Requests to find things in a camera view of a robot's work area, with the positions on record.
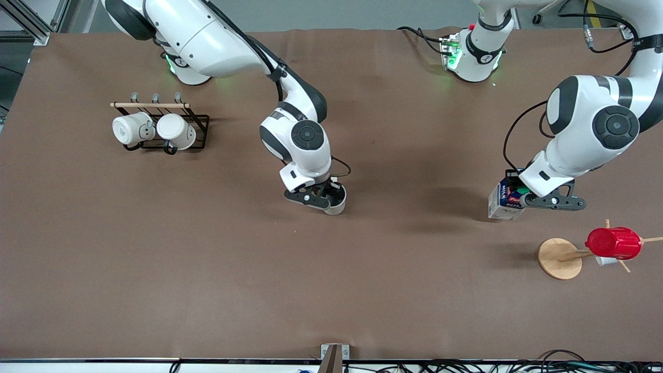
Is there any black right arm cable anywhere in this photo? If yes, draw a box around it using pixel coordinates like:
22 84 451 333
205 0 352 178

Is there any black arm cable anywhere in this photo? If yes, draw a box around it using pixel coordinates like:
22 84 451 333
503 100 551 173
205 0 352 178

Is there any aluminium frame profile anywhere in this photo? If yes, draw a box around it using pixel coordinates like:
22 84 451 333
0 0 70 46

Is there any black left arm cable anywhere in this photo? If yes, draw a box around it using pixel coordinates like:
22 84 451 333
503 100 551 173

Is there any grey mug with cream handle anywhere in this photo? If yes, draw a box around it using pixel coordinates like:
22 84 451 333
321 177 347 216

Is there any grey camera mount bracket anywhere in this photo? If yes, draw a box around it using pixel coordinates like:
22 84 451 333
320 343 351 373

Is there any black left base cable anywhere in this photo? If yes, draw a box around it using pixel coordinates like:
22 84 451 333
397 25 451 56

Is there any white mug with dark handle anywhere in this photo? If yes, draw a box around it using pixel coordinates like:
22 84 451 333
156 113 197 155

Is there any black wire mug rack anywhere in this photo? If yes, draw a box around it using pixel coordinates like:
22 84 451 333
110 92 210 155

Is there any red ribbed cup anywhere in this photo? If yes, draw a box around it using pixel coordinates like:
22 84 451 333
585 226 643 261

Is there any black cable bundle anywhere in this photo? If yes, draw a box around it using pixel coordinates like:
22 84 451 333
357 349 663 373

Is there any brown table cover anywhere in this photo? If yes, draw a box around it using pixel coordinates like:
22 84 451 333
0 26 663 362

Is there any blue white milk carton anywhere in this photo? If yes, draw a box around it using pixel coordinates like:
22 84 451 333
487 175 528 221

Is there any white mug with spots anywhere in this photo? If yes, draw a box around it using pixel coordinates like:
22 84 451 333
112 111 156 146

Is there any wooden mug tree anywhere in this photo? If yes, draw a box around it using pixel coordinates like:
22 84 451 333
537 219 663 281

